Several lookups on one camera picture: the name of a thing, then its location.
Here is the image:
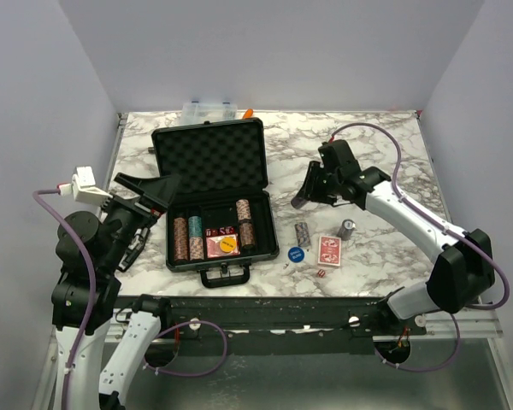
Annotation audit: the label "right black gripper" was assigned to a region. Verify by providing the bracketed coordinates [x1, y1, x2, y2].
[298, 161, 341, 205]

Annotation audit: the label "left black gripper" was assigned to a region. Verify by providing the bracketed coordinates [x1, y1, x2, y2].
[102, 171, 183, 272]

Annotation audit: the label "purple grey chip stack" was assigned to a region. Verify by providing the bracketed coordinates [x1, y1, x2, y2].
[337, 219, 356, 241]

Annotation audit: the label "red playing card deck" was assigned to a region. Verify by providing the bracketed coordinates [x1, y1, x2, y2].
[317, 235, 342, 267]

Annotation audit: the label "black poker set case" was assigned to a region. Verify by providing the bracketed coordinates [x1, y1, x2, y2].
[151, 118, 280, 289]

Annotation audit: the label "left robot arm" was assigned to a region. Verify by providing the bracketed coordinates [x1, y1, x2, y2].
[51, 167, 180, 409]

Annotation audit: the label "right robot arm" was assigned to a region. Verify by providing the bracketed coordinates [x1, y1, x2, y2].
[292, 140, 495, 335]

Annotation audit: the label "orange chip stack left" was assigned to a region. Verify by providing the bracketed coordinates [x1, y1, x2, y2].
[174, 217, 189, 262]

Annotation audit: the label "green chip stack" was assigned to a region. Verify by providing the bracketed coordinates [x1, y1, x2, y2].
[188, 215, 203, 238]

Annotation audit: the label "orange chip stack lower middle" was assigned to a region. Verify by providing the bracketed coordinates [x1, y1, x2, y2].
[189, 237, 205, 261]

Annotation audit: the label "red dice in case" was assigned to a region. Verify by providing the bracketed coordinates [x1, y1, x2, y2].
[205, 225, 235, 237]

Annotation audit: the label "blue small blind button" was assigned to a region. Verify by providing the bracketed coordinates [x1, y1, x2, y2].
[287, 247, 305, 263]

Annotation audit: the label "red card deck in case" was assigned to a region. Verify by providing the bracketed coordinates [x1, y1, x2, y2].
[206, 234, 239, 259]

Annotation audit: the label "orange chip stack upper right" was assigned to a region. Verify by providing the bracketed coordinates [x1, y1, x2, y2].
[235, 199, 251, 222]

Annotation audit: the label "yellow big blind button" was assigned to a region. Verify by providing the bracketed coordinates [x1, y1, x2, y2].
[219, 235, 238, 254]

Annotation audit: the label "clear plastic box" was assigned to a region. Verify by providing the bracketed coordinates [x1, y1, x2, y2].
[179, 101, 238, 126]

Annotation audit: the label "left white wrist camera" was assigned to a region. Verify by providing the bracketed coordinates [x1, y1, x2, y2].
[57, 166, 112, 208]

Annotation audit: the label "orange tool handle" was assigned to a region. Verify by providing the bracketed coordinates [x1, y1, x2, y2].
[242, 108, 254, 120]

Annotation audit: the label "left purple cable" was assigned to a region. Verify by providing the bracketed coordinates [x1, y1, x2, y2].
[32, 190, 230, 410]

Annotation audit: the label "purple cable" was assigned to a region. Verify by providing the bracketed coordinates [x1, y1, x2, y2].
[329, 122, 512, 372]
[32, 190, 230, 410]

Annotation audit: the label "black mounting rail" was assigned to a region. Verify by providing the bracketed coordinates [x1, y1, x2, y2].
[68, 294, 428, 355]

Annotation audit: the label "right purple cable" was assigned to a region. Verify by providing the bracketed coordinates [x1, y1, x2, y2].
[329, 122, 512, 372]

